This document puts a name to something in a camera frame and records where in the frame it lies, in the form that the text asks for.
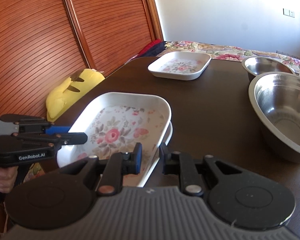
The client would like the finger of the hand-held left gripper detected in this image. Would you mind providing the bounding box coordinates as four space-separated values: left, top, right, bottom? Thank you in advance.
0 114 70 135
12 132 88 153

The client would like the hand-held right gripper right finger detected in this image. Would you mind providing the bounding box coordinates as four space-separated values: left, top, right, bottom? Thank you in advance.
159 142 243 197

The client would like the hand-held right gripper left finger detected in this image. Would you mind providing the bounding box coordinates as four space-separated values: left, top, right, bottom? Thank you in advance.
59 142 143 197

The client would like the large floral rectangular plate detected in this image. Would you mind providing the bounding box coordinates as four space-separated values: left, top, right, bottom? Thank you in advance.
56 92 172 188

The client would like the person's left hand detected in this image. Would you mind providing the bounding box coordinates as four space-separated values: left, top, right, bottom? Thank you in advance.
0 167 18 193

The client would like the large white rectangular plate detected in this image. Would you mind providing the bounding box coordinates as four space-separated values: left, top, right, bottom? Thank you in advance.
140 121 174 188

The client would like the yellow plush toy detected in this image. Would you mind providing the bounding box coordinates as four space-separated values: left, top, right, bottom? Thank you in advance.
45 69 105 122

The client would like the brown louvered wardrobe door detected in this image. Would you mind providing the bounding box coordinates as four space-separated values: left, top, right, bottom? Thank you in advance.
65 0 164 78
0 0 92 120

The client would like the small floral square plate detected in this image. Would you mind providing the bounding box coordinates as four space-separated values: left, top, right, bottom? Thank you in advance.
147 52 212 81

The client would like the red and dark clothing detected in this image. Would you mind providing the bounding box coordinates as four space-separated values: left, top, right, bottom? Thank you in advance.
125 39 165 64

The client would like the large steel bowl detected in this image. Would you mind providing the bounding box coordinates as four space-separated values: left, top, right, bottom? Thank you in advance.
248 72 300 163

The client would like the floral blanket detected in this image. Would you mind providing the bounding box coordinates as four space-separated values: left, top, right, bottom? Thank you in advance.
159 40 300 73

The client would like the medium steel bowl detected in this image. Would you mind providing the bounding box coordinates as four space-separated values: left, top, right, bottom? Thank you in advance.
241 56 297 82

